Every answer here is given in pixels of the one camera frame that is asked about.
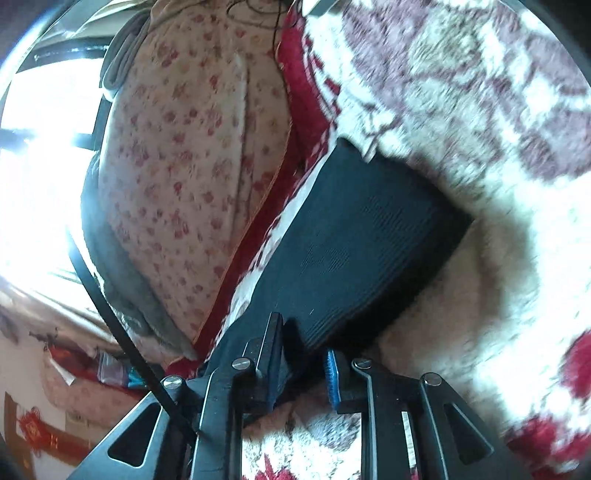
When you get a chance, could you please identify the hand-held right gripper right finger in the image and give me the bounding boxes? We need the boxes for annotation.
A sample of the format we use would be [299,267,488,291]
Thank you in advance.
[325,348,539,480]

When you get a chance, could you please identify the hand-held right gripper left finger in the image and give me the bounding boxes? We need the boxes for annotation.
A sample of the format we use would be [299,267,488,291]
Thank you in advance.
[67,312,284,480]

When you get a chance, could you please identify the black pants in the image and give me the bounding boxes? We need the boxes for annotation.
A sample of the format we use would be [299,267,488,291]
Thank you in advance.
[198,136,476,416]

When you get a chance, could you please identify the grey fleece cloth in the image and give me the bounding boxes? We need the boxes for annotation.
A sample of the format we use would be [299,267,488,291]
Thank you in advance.
[81,14,199,363]

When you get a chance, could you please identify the clear plastic bag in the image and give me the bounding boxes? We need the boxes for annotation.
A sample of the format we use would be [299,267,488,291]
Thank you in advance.
[98,352,145,389]

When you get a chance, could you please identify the cream floral quilt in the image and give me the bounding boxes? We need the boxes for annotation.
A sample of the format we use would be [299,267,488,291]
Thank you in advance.
[97,0,301,352]

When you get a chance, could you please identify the red and white floral blanket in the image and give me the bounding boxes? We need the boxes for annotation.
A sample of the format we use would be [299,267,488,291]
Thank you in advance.
[166,0,591,480]

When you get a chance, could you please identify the black braided cable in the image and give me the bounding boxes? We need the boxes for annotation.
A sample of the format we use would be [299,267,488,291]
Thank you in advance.
[67,228,199,446]

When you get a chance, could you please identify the red wall ornament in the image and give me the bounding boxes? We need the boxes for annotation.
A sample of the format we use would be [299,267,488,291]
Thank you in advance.
[17,405,62,454]

